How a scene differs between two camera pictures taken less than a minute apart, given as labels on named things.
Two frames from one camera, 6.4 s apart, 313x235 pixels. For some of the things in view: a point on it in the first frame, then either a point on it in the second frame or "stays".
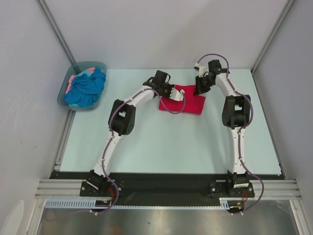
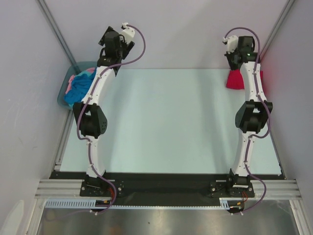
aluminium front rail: (70, 190) stays
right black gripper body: (202, 83) → (230, 58)
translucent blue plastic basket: (76, 68) stays
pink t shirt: (69, 87) stays
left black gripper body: (166, 89) → (124, 49)
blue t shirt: (86, 88) stays
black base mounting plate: (165, 189) stays
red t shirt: (194, 104) → (234, 80)
